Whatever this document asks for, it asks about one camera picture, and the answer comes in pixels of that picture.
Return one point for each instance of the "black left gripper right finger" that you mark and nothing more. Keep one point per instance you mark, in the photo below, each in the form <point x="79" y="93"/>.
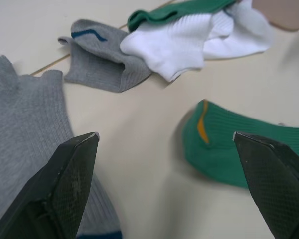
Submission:
<point x="276" y="184"/>

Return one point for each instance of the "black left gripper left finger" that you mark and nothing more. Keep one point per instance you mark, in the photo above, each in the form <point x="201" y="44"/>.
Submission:
<point x="62" y="189"/>

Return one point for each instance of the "beige container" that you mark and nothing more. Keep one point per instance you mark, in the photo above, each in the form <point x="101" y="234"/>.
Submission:
<point x="279" y="12"/>

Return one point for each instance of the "green sock with yellow stripe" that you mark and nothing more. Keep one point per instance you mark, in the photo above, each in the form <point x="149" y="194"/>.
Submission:
<point x="169" y="12"/>
<point x="226" y="154"/>

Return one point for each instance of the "grey sock with blue stripe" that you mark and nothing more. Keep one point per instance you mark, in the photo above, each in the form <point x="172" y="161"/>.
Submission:
<point x="99" y="64"/>
<point x="25" y="129"/>

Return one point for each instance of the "white ribbed sock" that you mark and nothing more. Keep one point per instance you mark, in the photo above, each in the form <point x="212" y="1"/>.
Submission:
<point x="239" y="37"/>
<point x="169" y="47"/>

